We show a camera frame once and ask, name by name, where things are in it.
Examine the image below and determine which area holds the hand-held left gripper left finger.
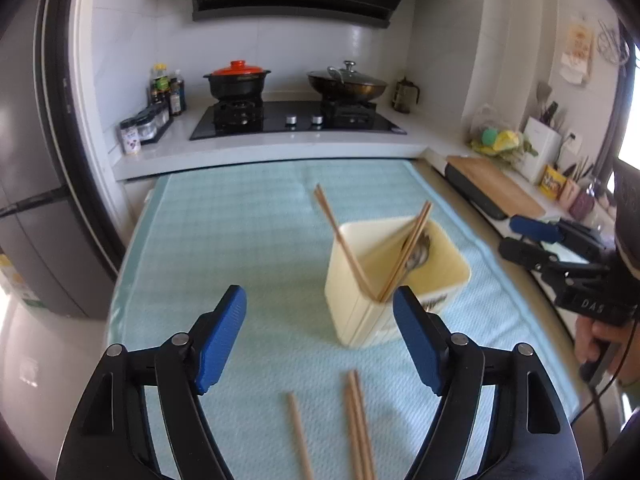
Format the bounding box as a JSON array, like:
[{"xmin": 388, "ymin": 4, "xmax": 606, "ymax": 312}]
[{"xmin": 55, "ymin": 284, "xmax": 247, "ymax": 480}]

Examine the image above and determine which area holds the plastic bag with yellow sponges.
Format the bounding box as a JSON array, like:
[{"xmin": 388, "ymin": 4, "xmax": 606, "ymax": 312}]
[{"xmin": 467, "ymin": 104, "xmax": 538, "ymax": 166}]

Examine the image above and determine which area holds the window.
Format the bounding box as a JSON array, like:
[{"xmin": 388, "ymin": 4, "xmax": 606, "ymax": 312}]
[{"xmin": 617, "ymin": 35, "xmax": 640, "ymax": 171}]

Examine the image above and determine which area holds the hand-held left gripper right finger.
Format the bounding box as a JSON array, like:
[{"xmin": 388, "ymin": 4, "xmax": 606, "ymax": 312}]
[{"xmin": 392, "ymin": 285, "xmax": 586, "ymax": 480}]

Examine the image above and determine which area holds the hanging wire whisk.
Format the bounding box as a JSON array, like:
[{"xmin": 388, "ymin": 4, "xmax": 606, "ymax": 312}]
[{"xmin": 595, "ymin": 20, "xmax": 631, "ymax": 66}]

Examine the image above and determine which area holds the dark glass press jug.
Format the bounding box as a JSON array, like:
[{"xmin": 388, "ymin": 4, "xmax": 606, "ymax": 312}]
[{"xmin": 391, "ymin": 76, "xmax": 420, "ymax": 115}]

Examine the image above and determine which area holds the wok with glass lid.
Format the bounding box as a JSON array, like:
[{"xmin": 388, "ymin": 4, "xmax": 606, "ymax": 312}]
[{"xmin": 306, "ymin": 60, "xmax": 389, "ymax": 102}]

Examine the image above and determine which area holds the hanging wall calendar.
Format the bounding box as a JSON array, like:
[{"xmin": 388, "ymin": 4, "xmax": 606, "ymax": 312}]
[{"xmin": 559, "ymin": 14, "xmax": 596, "ymax": 86}]

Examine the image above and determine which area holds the wooden cutting board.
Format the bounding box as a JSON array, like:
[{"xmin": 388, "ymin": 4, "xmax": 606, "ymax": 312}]
[{"xmin": 445, "ymin": 155, "xmax": 546, "ymax": 219}]

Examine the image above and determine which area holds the dark sauce bottle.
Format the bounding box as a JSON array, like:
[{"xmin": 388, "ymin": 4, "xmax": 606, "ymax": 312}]
[{"xmin": 169, "ymin": 70, "xmax": 187, "ymax": 117}]

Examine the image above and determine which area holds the black pot with red lid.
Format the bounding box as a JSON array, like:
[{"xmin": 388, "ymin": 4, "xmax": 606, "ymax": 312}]
[{"xmin": 202, "ymin": 60, "xmax": 272, "ymax": 101}]

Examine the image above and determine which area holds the black cable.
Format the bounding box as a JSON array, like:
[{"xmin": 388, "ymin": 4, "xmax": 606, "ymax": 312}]
[{"xmin": 570, "ymin": 325, "xmax": 636, "ymax": 426}]

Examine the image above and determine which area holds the cream ribbed utensil holder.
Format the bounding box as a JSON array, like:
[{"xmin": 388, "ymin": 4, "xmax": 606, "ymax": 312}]
[{"xmin": 324, "ymin": 216, "xmax": 472, "ymax": 348}]

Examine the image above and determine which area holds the single wooden chopstick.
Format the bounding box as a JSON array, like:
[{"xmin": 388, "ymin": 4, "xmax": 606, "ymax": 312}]
[
  {"xmin": 350, "ymin": 370, "xmax": 376, "ymax": 480},
  {"xmin": 286, "ymin": 393, "xmax": 315, "ymax": 480},
  {"xmin": 377, "ymin": 201, "xmax": 430, "ymax": 301},
  {"xmin": 344, "ymin": 372, "xmax": 365, "ymax": 480},
  {"xmin": 313, "ymin": 184, "xmax": 376, "ymax": 301},
  {"xmin": 384, "ymin": 203, "xmax": 434, "ymax": 303}
]

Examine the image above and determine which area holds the rack of spice jars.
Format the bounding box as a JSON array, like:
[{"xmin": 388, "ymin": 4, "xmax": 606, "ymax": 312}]
[{"xmin": 135, "ymin": 102, "xmax": 171, "ymax": 143}]

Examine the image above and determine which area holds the black gas stove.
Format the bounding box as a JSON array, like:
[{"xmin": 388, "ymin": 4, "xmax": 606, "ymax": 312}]
[{"xmin": 189, "ymin": 100, "xmax": 407, "ymax": 141}]

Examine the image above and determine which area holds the yellow packet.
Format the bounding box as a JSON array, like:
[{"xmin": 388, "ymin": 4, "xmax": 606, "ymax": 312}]
[{"xmin": 540, "ymin": 164, "xmax": 568, "ymax": 198}]

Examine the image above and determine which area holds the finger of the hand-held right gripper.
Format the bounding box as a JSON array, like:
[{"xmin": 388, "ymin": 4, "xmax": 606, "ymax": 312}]
[
  {"xmin": 510, "ymin": 215, "xmax": 608, "ymax": 261},
  {"xmin": 498, "ymin": 237, "xmax": 571, "ymax": 291}
]

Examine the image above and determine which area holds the purple soap bottle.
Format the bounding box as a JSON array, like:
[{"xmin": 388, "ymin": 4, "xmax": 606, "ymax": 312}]
[{"xmin": 570, "ymin": 180, "xmax": 598, "ymax": 221}]

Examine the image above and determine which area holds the white labelled spice jar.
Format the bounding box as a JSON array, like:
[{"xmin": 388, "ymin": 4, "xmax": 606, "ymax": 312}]
[{"xmin": 119, "ymin": 117, "xmax": 142, "ymax": 155}]

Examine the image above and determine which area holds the white knife block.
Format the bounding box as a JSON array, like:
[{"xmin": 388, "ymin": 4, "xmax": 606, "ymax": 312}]
[{"xmin": 520, "ymin": 116, "xmax": 564, "ymax": 183}]

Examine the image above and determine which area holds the person's right hand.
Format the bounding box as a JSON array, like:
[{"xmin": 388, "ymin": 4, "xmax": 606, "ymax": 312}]
[{"xmin": 574, "ymin": 309, "xmax": 640, "ymax": 386}]

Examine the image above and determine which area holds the light blue table mat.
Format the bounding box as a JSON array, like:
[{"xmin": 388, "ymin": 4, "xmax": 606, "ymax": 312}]
[{"xmin": 107, "ymin": 157, "xmax": 583, "ymax": 480}]

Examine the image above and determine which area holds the pink utensil cup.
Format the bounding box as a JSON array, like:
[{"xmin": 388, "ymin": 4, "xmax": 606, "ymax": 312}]
[{"xmin": 559, "ymin": 178, "xmax": 582, "ymax": 209}]

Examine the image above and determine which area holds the grey refrigerator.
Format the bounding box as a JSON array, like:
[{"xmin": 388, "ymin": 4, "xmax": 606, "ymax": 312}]
[{"xmin": 0, "ymin": 0, "xmax": 126, "ymax": 321}]

